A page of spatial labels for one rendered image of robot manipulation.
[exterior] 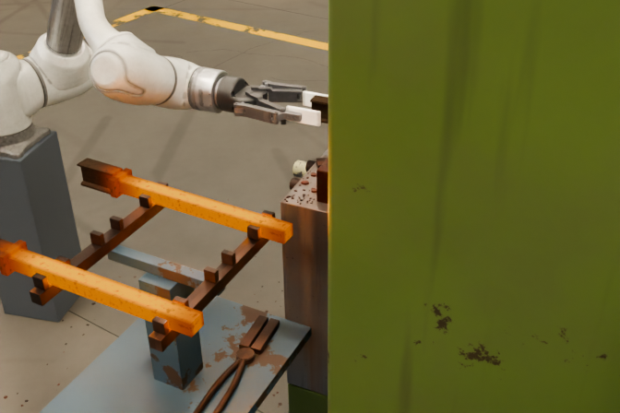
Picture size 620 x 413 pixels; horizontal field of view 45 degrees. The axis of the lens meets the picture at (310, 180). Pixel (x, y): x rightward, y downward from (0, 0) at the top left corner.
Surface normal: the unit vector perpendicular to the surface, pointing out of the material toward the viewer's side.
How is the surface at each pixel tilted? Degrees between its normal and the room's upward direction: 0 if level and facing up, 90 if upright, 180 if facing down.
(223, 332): 0
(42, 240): 90
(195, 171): 0
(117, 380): 0
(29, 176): 90
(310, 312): 90
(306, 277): 90
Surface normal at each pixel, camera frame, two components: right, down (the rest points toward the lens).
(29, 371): -0.01, -0.86
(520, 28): -0.40, 0.47
